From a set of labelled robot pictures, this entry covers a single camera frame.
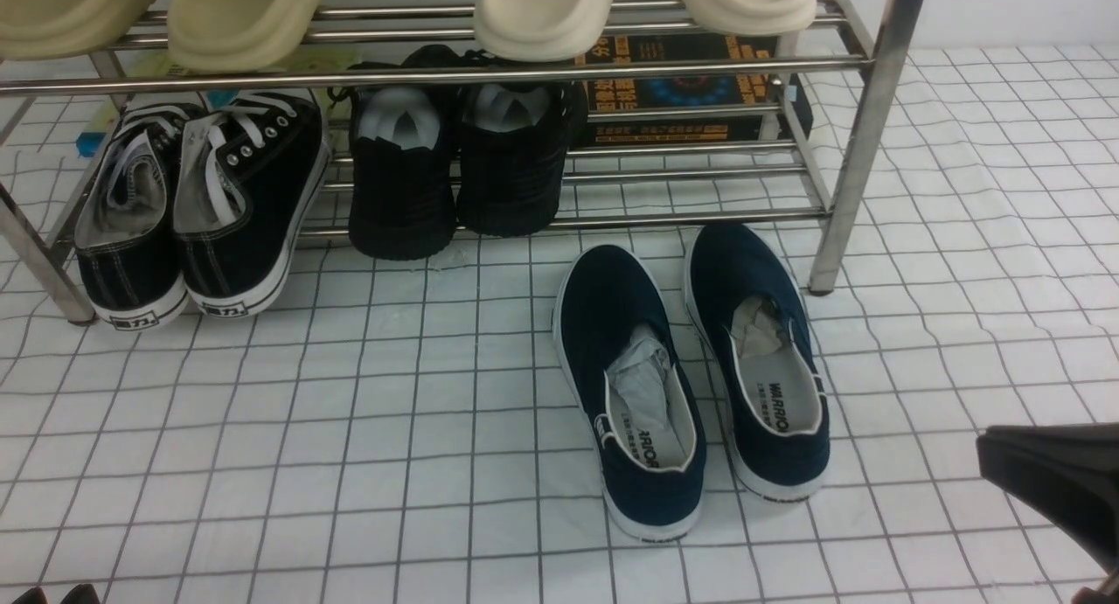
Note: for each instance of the cream slipper far right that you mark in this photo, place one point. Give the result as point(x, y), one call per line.
point(752, 17)

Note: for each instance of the stainless steel shoe rack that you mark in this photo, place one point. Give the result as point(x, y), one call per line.
point(880, 60)

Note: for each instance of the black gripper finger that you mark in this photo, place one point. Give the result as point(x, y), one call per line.
point(85, 593)

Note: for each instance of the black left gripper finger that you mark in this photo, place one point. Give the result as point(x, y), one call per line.
point(34, 595)

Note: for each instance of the cream slipper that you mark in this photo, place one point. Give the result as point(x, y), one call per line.
point(539, 30)
point(752, 17)

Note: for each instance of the beige slipper far left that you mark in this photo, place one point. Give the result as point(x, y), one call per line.
point(53, 29)

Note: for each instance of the navy slip-on shoe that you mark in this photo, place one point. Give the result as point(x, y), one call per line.
point(749, 313)
point(615, 347)

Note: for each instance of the black mesh shoe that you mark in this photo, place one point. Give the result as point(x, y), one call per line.
point(513, 140)
point(401, 143)

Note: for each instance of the black mesh shoe right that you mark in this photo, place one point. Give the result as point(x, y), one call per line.
point(513, 140)

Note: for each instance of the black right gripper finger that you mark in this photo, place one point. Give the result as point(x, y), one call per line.
point(1066, 473)

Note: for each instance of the black lace-up sneaker with laces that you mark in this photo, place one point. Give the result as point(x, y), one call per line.
point(249, 173)

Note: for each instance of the black lace-up sneaker far left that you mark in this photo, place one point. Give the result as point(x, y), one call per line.
point(123, 238)

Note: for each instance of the black mesh shoe left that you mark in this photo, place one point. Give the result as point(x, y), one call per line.
point(401, 143)

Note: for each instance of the black box with orange print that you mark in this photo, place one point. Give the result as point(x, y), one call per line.
point(682, 93)

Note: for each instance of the beige slipper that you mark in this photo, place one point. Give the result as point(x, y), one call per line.
point(235, 35)
point(53, 29)

